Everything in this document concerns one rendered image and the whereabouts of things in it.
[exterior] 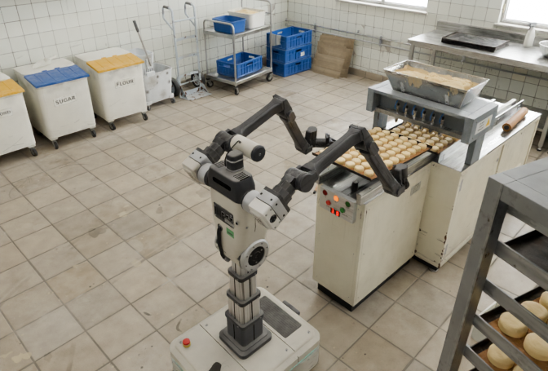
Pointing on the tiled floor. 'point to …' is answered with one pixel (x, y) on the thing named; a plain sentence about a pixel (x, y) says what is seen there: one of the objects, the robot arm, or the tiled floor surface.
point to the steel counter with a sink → (534, 61)
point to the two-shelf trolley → (235, 51)
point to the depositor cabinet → (466, 189)
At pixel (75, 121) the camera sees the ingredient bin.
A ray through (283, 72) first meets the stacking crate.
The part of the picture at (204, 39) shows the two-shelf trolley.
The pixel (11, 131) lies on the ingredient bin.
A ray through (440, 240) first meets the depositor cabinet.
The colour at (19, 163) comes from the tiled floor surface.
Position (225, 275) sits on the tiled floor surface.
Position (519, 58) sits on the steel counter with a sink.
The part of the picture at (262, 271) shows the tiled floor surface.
